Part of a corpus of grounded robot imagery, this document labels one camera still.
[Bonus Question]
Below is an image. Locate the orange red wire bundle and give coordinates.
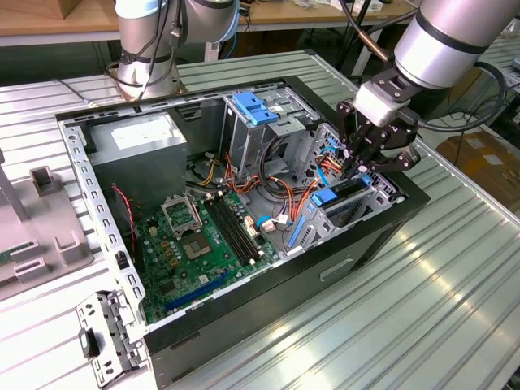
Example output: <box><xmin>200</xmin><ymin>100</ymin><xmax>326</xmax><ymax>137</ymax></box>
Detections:
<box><xmin>223</xmin><ymin>152</ymin><xmax>322</xmax><ymax>216</ymax></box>

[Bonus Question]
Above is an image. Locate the small white box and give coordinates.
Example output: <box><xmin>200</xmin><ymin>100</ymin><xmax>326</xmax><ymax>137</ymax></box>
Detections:
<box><xmin>331</xmin><ymin>0</ymin><xmax>385</xmax><ymax>13</ymax></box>

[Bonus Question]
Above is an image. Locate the grey metal disk bay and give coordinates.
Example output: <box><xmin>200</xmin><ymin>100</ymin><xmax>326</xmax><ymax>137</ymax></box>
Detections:
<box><xmin>284</xmin><ymin>174</ymin><xmax>407</xmax><ymax>256</ymax></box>

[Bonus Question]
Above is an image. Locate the black RAM slot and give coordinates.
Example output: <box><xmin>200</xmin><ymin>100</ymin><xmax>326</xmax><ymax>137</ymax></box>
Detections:
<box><xmin>214</xmin><ymin>193</ymin><xmax>260</xmax><ymax>261</ymax></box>
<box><xmin>204</xmin><ymin>197</ymin><xmax>254</xmax><ymax>267</ymax></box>
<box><xmin>218</xmin><ymin>192</ymin><xmax>264</xmax><ymax>258</ymax></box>
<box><xmin>209</xmin><ymin>195</ymin><xmax>257</xmax><ymax>264</ymax></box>

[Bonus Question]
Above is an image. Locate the black tripod stand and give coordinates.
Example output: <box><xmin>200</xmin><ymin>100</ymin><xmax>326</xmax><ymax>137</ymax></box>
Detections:
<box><xmin>336</xmin><ymin>0</ymin><xmax>377</xmax><ymax>76</ymax></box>

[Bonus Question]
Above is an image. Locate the hard disk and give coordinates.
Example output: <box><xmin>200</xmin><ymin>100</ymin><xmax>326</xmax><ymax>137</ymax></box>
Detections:
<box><xmin>286</xmin><ymin>173</ymin><xmax>371</xmax><ymax>249</ymax></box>

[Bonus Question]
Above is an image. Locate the small brown box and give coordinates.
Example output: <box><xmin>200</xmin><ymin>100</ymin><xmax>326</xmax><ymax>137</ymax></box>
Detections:
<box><xmin>60</xmin><ymin>0</ymin><xmax>119</xmax><ymax>20</ymax></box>

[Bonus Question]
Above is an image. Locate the red yellow power wire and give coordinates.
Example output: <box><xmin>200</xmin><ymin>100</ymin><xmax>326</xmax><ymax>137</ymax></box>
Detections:
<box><xmin>318</xmin><ymin>155</ymin><xmax>347</xmax><ymax>174</ymax></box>

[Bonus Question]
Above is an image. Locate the black plastic latch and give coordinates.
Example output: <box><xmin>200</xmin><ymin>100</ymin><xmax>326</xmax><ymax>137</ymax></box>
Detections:
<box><xmin>78</xmin><ymin>327</ymin><xmax>102</xmax><ymax>359</ymax></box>

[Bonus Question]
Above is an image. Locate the black camera bracket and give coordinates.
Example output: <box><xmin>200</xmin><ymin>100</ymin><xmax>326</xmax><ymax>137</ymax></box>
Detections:
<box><xmin>371</xmin><ymin>67</ymin><xmax>418</xmax><ymax>101</ymax></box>

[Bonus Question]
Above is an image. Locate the grey power supply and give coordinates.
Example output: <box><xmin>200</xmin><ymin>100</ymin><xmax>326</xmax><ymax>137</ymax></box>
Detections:
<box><xmin>87</xmin><ymin>113</ymin><xmax>189</xmax><ymax>212</ymax></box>

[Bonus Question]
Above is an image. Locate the blue plastic drive latch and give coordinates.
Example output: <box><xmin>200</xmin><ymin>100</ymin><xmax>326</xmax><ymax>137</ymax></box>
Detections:
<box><xmin>233</xmin><ymin>92</ymin><xmax>280</xmax><ymax>127</ymax></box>

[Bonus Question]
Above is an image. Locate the grey parts rack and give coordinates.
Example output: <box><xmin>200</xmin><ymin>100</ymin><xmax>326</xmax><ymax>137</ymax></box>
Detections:
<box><xmin>0</xmin><ymin>148</ymin><xmax>95</xmax><ymax>302</ymax></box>

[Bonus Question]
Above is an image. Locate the CPU socket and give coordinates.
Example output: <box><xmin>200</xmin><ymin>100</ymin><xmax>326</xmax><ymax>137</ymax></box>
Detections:
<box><xmin>178</xmin><ymin>231</ymin><xmax>215</xmax><ymax>265</ymax></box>

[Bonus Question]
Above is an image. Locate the grey metal drive cage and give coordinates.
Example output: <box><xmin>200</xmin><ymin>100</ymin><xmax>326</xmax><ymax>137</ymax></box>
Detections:
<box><xmin>222</xmin><ymin>85</ymin><xmax>322</xmax><ymax>184</ymax></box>

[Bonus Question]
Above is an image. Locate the hinged metal card bracket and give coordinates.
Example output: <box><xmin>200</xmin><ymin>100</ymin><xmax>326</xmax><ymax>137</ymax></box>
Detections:
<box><xmin>75</xmin><ymin>288</ymin><xmax>150</xmax><ymax>389</ymax></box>

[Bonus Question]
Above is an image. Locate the green motherboard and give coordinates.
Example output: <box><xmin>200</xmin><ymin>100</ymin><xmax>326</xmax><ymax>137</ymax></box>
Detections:
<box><xmin>133</xmin><ymin>188</ymin><xmax>281</xmax><ymax>326</ymax></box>

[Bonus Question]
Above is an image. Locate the blue data wire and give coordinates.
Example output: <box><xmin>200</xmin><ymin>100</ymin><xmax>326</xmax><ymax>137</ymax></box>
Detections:
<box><xmin>316</xmin><ymin>137</ymin><xmax>340</xmax><ymax>190</ymax></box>

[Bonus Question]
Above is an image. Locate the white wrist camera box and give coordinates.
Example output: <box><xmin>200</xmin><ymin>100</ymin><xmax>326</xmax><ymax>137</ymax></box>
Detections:
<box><xmin>352</xmin><ymin>80</ymin><xmax>412</xmax><ymax>128</ymax></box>

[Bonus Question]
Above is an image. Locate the black cable with metal plug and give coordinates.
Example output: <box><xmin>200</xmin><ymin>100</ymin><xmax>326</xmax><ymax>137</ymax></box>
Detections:
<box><xmin>339</xmin><ymin>0</ymin><xmax>509</xmax><ymax>133</ymax></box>

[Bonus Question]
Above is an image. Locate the yellow black supply wire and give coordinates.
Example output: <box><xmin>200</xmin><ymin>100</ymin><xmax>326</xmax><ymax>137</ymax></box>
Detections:
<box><xmin>190</xmin><ymin>150</ymin><xmax>219</xmax><ymax>188</ymax></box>

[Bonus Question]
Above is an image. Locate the brown cardboard box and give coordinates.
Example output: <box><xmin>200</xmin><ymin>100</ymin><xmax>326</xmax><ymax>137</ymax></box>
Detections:
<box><xmin>436</xmin><ymin>130</ymin><xmax>520</xmax><ymax>209</ymax></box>

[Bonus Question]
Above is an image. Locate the blue connector with thin wires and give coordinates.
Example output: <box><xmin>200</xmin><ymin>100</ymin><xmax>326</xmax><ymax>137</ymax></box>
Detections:
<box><xmin>258</xmin><ymin>214</ymin><xmax>292</xmax><ymax>233</ymax></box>

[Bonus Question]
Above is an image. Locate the blue expansion slot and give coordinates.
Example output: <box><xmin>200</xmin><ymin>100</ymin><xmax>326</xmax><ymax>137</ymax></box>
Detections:
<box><xmin>164</xmin><ymin>270</ymin><xmax>231</xmax><ymax>314</ymax></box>

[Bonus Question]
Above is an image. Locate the metal socket cover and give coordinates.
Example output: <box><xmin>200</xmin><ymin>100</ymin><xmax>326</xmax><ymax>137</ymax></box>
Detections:
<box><xmin>160</xmin><ymin>193</ymin><xmax>204</xmax><ymax>239</ymax></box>

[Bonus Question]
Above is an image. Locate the black PC case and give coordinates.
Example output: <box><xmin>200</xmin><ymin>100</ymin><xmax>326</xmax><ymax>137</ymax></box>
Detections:
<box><xmin>54</xmin><ymin>49</ymin><xmax>431</xmax><ymax>389</ymax></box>

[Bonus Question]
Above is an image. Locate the brown square base plate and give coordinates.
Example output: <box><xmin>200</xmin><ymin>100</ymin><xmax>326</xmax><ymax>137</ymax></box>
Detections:
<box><xmin>108</xmin><ymin>67</ymin><xmax>189</xmax><ymax>102</ymax></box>

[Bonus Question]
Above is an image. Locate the wooden desk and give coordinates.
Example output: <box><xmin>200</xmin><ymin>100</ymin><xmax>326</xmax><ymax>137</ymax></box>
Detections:
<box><xmin>0</xmin><ymin>0</ymin><xmax>423</xmax><ymax>46</ymax></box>

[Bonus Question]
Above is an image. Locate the red black fan wire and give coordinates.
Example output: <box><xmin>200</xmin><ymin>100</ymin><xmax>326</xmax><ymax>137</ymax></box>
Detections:
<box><xmin>111</xmin><ymin>183</ymin><xmax>139</xmax><ymax>247</ymax></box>

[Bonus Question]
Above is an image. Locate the green RAM stick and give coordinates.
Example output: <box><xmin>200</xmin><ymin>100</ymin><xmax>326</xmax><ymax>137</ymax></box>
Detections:
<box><xmin>0</xmin><ymin>242</ymin><xmax>36</xmax><ymax>265</ymax></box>

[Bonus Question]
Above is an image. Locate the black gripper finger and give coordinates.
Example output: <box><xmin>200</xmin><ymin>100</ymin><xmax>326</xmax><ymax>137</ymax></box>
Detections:
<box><xmin>336</xmin><ymin>100</ymin><xmax>364</xmax><ymax>180</ymax></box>
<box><xmin>356</xmin><ymin>145</ymin><xmax>422</xmax><ymax>180</ymax></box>

